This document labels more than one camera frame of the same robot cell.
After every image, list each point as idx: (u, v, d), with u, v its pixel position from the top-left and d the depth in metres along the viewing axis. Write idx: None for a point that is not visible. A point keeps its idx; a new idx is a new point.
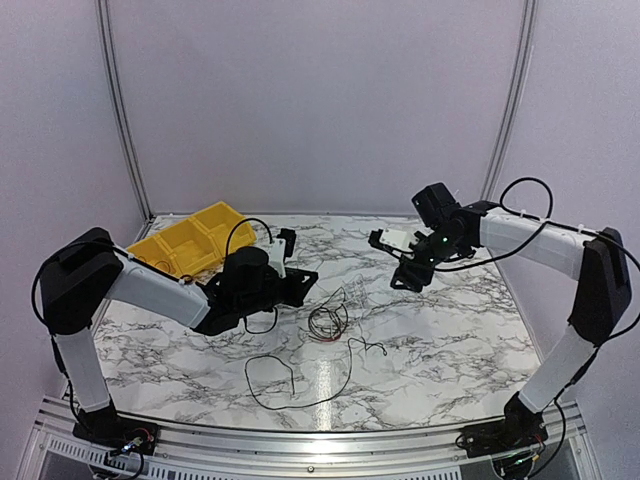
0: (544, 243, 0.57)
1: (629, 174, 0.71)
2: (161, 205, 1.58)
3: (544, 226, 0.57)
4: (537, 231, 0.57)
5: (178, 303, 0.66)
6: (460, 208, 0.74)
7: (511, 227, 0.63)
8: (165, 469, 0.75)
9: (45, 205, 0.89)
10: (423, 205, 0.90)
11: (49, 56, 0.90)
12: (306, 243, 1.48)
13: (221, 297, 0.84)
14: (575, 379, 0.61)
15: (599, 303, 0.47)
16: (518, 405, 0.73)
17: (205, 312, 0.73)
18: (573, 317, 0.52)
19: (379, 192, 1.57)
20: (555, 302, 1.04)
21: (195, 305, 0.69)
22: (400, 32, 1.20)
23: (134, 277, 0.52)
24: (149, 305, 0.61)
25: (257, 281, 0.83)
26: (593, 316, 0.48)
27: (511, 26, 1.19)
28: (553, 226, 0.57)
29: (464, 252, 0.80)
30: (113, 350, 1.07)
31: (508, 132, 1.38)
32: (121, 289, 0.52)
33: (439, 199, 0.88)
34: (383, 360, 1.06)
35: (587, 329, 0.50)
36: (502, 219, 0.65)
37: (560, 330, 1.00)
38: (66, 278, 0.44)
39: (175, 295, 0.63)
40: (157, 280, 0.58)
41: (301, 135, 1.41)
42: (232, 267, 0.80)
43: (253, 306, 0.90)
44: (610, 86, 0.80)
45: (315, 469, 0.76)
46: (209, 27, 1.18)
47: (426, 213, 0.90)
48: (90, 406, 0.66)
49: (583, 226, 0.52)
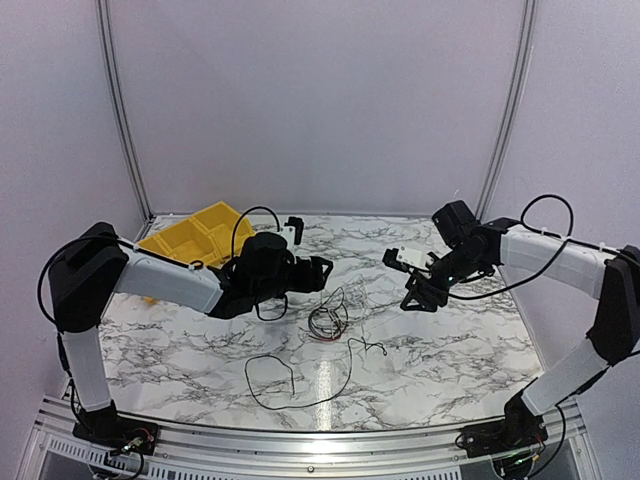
0: (566, 261, 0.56)
1: (629, 173, 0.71)
2: (161, 205, 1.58)
3: (566, 243, 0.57)
4: (560, 249, 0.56)
5: (190, 289, 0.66)
6: (481, 225, 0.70)
7: (535, 244, 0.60)
8: (165, 469, 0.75)
9: (45, 205, 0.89)
10: (443, 222, 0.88)
11: (49, 56, 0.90)
12: (306, 243, 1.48)
13: (235, 278, 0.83)
14: (581, 387, 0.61)
15: (618, 324, 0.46)
16: (519, 405, 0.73)
17: (216, 295, 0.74)
18: (593, 336, 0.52)
19: (380, 192, 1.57)
20: (556, 305, 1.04)
21: (207, 289, 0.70)
22: (400, 32, 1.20)
23: (142, 268, 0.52)
24: (160, 293, 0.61)
25: (274, 267, 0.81)
26: (612, 335, 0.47)
27: (511, 26, 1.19)
28: (575, 244, 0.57)
29: (484, 269, 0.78)
30: (113, 350, 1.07)
31: (508, 132, 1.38)
32: (129, 282, 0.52)
33: (459, 216, 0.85)
34: (383, 360, 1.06)
35: (607, 348, 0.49)
36: (524, 238, 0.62)
37: (562, 330, 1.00)
38: (72, 275, 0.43)
39: (184, 282, 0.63)
40: (164, 268, 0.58)
41: (301, 135, 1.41)
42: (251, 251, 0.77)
43: (268, 290, 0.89)
44: (609, 86, 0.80)
45: (315, 469, 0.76)
46: (209, 27, 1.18)
47: (447, 229, 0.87)
48: (91, 406, 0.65)
49: (604, 245, 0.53)
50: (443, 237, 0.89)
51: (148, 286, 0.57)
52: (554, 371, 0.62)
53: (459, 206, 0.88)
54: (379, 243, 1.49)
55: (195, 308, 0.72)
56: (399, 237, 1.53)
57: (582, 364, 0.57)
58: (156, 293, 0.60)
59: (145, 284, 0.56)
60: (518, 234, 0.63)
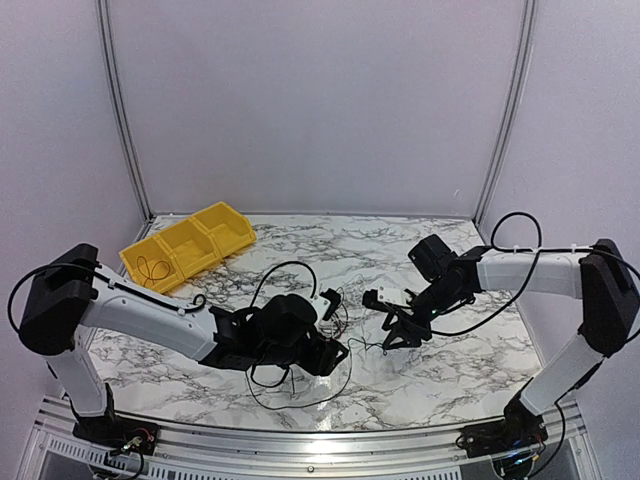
0: (543, 269, 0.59)
1: (629, 172, 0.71)
2: (161, 205, 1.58)
3: (538, 254, 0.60)
4: (534, 261, 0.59)
5: (178, 336, 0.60)
6: (457, 258, 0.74)
7: (511, 262, 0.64)
8: (165, 469, 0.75)
9: (44, 205, 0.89)
10: (420, 260, 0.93)
11: (48, 55, 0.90)
12: (306, 243, 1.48)
13: (244, 329, 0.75)
14: (578, 382, 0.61)
15: (607, 317, 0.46)
16: (519, 406, 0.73)
17: (212, 348, 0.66)
18: (585, 329, 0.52)
19: (380, 193, 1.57)
20: (558, 314, 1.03)
21: (198, 338, 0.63)
22: (400, 32, 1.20)
23: (114, 306, 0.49)
24: (144, 334, 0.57)
25: (292, 336, 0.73)
26: (603, 328, 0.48)
27: (511, 26, 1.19)
28: (546, 253, 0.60)
29: (467, 297, 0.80)
30: (113, 350, 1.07)
31: (508, 132, 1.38)
32: (97, 317, 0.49)
33: (436, 253, 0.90)
34: (383, 360, 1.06)
35: (601, 339, 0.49)
36: (498, 259, 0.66)
37: (562, 329, 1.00)
38: (42, 300, 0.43)
39: (170, 327, 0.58)
40: (144, 311, 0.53)
41: (301, 134, 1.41)
42: (276, 311, 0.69)
43: (274, 356, 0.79)
44: (610, 84, 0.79)
45: (315, 469, 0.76)
46: (209, 27, 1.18)
47: (425, 267, 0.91)
48: (85, 411, 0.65)
49: (576, 246, 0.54)
50: (423, 274, 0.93)
51: (125, 324, 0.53)
52: (552, 368, 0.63)
53: (439, 246, 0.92)
54: (379, 243, 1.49)
55: (187, 356, 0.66)
56: (399, 237, 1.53)
57: (580, 361, 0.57)
58: (139, 333, 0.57)
59: (119, 321, 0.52)
60: (493, 256, 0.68)
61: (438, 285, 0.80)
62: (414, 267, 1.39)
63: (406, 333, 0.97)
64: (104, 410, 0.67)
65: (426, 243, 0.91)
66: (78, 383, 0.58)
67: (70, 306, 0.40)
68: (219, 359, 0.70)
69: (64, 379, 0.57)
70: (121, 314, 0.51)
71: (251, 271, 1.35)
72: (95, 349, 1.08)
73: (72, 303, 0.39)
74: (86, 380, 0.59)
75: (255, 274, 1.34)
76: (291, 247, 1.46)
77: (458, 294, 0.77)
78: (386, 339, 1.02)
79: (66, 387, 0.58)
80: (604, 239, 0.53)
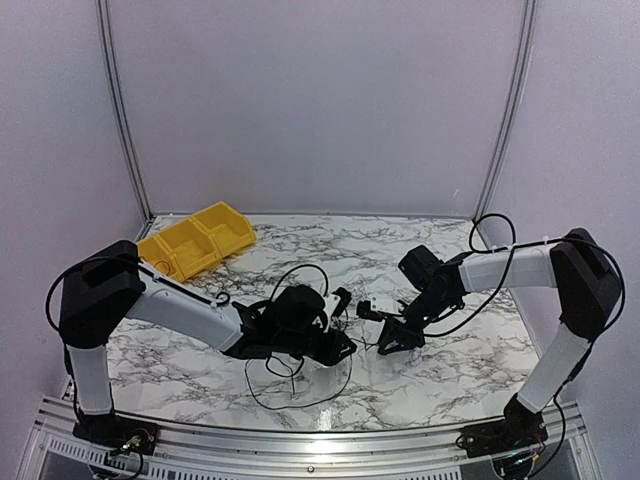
0: (521, 264, 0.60)
1: (629, 171, 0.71)
2: (161, 205, 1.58)
3: (513, 251, 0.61)
4: (509, 258, 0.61)
5: (210, 329, 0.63)
6: (442, 265, 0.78)
7: (488, 261, 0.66)
8: (165, 469, 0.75)
9: (45, 206, 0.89)
10: (408, 269, 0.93)
11: (48, 56, 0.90)
12: (306, 243, 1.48)
13: (260, 321, 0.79)
14: (572, 376, 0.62)
15: (585, 302, 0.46)
16: (518, 407, 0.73)
17: (237, 339, 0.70)
18: (564, 315, 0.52)
19: (380, 192, 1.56)
20: (552, 313, 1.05)
21: (228, 330, 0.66)
22: (400, 32, 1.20)
23: (159, 299, 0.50)
24: (179, 328, 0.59)
25: (305, 322, 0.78)
26: (583, 314, 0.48)
27: (511, 26, 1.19)
28: (520, 249, 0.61)
29: (457, 303, 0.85)
30: (113, 350, 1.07)
31: (508, 131, 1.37)
32: (140, 311, 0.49)
33: (422, 260, 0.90)
34: (384, 360, 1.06)
35: (581, 324, 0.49)
36: (478, 260, 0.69)
37: (553, 320, 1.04)
38: (85, 292, 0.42)
39: (207, 321, 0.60)
40: (184, 303, 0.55)
41: (301, 135, 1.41)
42: (288, 299, 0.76)
43: (289, 347, 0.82)
44: (610, 84, 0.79)
45: (315, 469, 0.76)
46: (209, 27, 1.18)
47: (414, 275, 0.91)
48: (89, 410, 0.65)
49: (548, 238, 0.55)
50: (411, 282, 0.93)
51: (166, 317, 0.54)
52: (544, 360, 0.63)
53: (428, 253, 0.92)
54: (379, 243, 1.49)
55: (212, 346, 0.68)
56: (399, 237, 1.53)
57: (567, 349, 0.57)
58: (175, 326, 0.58)
59: (162, 314, 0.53)
60: (472, 259, 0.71)
61: (427, 291, 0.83)
62: None
63: (400, 336, 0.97)
64: (109, 408, 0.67)
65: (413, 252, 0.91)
66: (93, 381, 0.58)
67: (123, 297, 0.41)
68: (241, 349, 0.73)
69: (78, 376, 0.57)
70: (164, 308, 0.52)
71: (251, 272, 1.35)
72: None
73: (126, 294, 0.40)
74: (99, 377, 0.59)
75: (255, 274, 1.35)
76: (291, 247, 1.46)
77: (447, 299, 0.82)
78: (381, 343, 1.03)
79: (81, 385, 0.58)
80: (577, 229, 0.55)
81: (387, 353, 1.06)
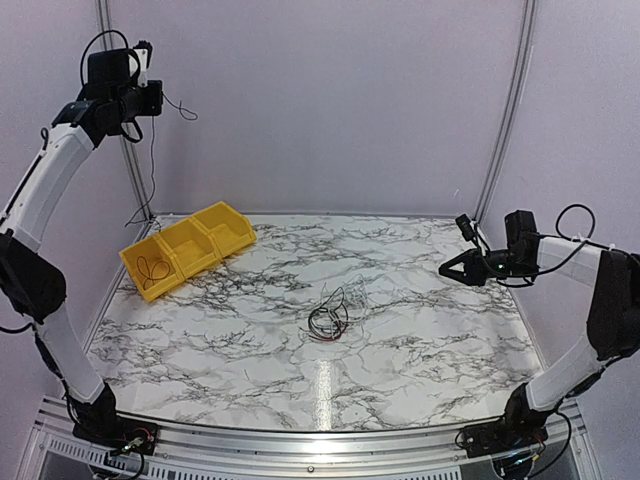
0: (584, 260, 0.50)
1: (630, 173, 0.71)
2: (161, 205, 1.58)
3: (583, 244, 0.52)
4: (576, 248, 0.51)
5: (76, 156, 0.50)
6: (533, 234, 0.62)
7: (554, 245, 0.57)
8: (165, 469, 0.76)
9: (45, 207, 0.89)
10: (508, 224, 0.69)
11: (49, 59, 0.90)
12: (306, 243, 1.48)
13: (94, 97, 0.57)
14: (575, 390, 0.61)
15: (610, 324, 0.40)
16: (521, 395, 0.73)
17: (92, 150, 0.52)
18: (591, 327, 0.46)
19: (379, 193, 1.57)
20: (554, 314, 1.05)
21: (79, 136, 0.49)
22: (400, 32, 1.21)
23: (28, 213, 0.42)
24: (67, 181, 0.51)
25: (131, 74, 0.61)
26: (605, 332, 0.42)
27: (511, 26, 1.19)
28: (591, 245, 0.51)
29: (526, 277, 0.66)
30: (113, 350, 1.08)
31: (508, 131, 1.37)
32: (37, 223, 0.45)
33: (529, 222, 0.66)
34: (383, 360, 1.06)
35: (599, 340, 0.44)
36: (557, 240, 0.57)
37: (556, 324, 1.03)
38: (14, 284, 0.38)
39: (58, 163, 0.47)
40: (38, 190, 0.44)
41: (301, 134, 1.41)
42: (115, 62, 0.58)
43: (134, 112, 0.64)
44: (610, 86, 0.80)
45: (315, 469, 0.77)
46: (210, 28, 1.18)
47: (508, 232, 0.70)
48: (91, 394, 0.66)
49: (613, 247, 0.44)
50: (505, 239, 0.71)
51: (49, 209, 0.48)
52: (554, 366, 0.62)
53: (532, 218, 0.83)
54: (379, 243, 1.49)
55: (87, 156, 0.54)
56: (399, 237, 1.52)
57: (578, 360, 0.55)
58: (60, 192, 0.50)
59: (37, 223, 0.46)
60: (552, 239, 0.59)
61: (508, 254, 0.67)
62: (414, 267, 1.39)
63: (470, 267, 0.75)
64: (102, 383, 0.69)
65: (521, 212, 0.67)
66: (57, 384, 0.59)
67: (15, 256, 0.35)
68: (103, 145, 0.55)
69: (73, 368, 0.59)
70: (38, 211, 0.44)
71: (251, 271, 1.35)
72: (95, 349, 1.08)
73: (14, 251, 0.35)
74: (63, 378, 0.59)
75: (255, 274, 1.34)
76: (291, 247, 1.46)
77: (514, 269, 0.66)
78: (446, 263, 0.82)
79: None
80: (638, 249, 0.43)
81: (387, 353, 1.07)
